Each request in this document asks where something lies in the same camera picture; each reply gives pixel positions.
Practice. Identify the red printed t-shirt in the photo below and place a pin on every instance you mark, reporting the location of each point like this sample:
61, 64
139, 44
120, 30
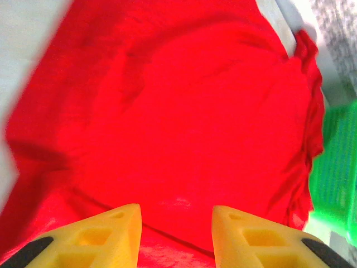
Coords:
167, 111

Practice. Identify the aluminium frame post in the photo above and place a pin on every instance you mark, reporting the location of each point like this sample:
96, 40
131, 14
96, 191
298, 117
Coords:
281, 25

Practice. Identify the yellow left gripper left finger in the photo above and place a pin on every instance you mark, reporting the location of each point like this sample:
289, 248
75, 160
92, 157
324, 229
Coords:
69, 251

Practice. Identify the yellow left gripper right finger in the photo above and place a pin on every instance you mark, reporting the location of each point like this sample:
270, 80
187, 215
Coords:
237, 251

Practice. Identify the green plastic basket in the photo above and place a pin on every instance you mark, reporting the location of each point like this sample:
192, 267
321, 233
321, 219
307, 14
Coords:
334, 167

